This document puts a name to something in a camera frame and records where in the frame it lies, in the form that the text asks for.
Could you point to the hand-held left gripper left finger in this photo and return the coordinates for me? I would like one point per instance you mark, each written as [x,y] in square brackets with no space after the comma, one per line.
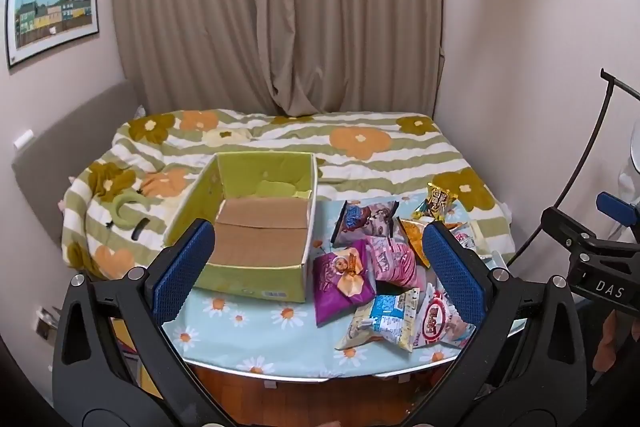
[185,272]

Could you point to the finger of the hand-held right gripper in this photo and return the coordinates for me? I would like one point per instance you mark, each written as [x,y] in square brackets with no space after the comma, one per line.
[567,224]
[617,208]

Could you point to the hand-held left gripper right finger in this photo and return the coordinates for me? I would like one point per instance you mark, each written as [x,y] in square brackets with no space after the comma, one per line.
[452,277]

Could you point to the white cartoon snack packet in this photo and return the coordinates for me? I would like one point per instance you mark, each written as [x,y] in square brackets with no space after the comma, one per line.
[464,238]

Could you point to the white snack packet red oval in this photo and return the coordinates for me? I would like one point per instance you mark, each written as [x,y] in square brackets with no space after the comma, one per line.
[437,327]

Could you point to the orange snack packet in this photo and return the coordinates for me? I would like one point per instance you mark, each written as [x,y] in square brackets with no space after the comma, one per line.
[414,237]

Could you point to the pink snack packet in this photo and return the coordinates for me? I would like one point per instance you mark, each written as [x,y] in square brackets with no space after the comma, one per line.
[395,262]

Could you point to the white and blue snack packet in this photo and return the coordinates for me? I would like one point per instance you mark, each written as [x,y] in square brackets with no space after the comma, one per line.
[385,317]

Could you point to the small yellow snack packet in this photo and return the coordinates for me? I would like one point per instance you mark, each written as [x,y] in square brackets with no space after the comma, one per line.
[440,199]

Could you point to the green cardboard box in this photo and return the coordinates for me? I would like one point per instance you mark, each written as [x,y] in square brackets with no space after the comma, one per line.
[260,232]

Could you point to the brown and blue snack packet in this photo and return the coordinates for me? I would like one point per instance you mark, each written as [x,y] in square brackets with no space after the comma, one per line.
[365,219]

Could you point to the purple snack packet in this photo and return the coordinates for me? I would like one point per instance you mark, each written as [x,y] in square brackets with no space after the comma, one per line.
[335,277]

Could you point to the person's right hand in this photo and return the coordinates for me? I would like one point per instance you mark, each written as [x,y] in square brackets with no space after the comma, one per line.
[609,342]

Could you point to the black comb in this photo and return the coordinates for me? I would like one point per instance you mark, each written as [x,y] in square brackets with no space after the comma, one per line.
[140,228]

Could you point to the silver metal fixture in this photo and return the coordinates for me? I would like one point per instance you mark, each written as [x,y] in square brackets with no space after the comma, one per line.
[47,323]

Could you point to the floral striped blanket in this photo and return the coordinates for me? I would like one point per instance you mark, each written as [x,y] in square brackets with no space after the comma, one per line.
[310,142]

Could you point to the grey padded headboard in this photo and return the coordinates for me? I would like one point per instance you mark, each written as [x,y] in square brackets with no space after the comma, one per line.
[75,127]

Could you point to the beige curtain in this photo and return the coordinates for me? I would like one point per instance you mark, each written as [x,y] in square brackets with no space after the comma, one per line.
[275,7]

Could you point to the framed picture of houses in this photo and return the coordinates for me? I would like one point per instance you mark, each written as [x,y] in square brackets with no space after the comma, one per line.
[52,14]

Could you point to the white wall socket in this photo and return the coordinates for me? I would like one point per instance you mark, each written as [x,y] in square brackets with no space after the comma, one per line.
[23,139]

